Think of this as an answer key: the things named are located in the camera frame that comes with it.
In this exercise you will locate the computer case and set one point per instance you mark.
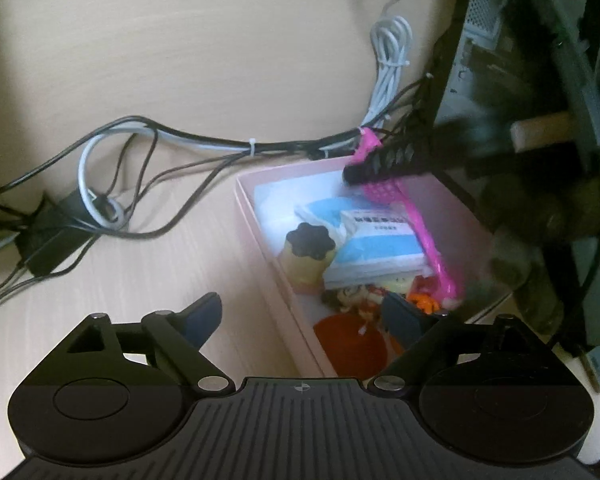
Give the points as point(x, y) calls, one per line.
point(530, 35)

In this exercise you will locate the pink hairbrush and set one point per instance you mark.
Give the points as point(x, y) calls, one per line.
point(430, 250)

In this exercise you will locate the wooden desktop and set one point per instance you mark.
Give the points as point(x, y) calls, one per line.
point(205, 60)

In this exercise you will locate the beige bar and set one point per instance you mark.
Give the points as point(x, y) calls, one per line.
point(540, 131)

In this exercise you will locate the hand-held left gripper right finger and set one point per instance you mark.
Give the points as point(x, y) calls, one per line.
point(400, 319)

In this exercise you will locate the yellow pudding toy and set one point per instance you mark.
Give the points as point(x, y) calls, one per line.
point(305, 250)

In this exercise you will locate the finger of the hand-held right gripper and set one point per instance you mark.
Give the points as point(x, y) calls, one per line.
point(390, 162)

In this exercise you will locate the pink cardboard box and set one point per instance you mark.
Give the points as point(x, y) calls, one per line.
point(260, 230)

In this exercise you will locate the red toy camera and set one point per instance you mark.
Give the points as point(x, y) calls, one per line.
point(350, 345)

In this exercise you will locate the blue white tissue pack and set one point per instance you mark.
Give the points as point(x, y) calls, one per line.
point(380, 250)

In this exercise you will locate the santa figure toy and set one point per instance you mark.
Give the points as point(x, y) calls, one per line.
point(355, 297)

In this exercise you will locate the black power adapter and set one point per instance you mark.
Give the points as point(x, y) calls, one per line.
point(50, 245)

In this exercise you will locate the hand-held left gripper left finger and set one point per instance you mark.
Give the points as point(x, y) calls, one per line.
point(205, 317)

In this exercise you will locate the person's right forearm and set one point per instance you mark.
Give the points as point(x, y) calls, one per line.
point(545, 215)

